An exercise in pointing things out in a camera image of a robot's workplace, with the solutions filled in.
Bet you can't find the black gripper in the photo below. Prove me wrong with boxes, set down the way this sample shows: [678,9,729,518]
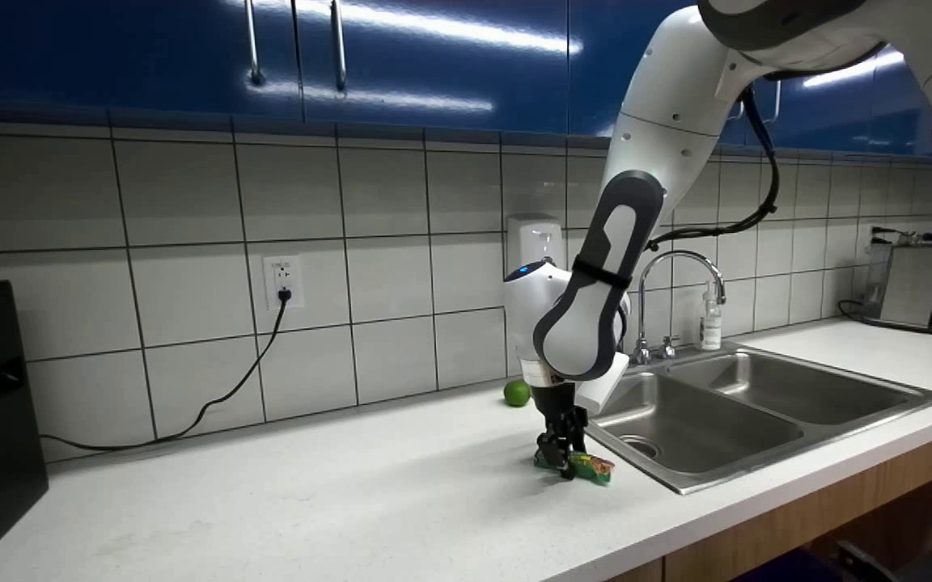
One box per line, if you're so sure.
[531,377,595,475]

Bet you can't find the green granola bar packet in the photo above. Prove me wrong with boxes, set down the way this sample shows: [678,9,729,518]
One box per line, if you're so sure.
[566,449,618,487]

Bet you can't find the stainless steel double sink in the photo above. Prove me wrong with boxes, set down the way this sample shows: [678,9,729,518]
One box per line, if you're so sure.
[579,346,932,498]

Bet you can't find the clear pump soap bottle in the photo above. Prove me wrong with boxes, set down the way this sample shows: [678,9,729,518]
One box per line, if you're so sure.
[697,286,729,355]

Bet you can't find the chrome gooseneck faucet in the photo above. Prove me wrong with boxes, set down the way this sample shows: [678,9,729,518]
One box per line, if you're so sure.
[631,246,731,364]

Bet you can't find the dark blue object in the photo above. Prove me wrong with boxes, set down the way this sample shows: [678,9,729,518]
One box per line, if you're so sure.
[729,546,841,582]

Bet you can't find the wooden base cabinet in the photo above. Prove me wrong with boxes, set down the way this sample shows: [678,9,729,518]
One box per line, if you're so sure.
[604,427,932,582]

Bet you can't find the silver countertop appliance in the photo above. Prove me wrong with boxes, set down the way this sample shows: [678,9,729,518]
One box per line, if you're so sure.
[866,224,932,338]

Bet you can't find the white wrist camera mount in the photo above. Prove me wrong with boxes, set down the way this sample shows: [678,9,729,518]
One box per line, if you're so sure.
[518,351,634,420]

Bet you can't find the white wall soap dispenser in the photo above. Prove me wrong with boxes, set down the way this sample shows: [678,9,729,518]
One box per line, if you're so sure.
[501,221,569,273]

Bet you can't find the white wall outlet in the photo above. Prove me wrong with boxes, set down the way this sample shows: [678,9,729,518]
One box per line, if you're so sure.
[263,256,306,309]

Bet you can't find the black power cord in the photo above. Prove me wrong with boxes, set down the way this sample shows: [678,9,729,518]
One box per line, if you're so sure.
[36,286,294,449]

